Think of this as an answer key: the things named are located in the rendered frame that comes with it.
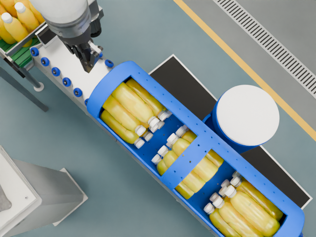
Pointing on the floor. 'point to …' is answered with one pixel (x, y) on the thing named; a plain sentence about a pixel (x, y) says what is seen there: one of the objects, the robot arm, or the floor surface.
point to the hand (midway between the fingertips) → (87, 63)
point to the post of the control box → (21, 89)
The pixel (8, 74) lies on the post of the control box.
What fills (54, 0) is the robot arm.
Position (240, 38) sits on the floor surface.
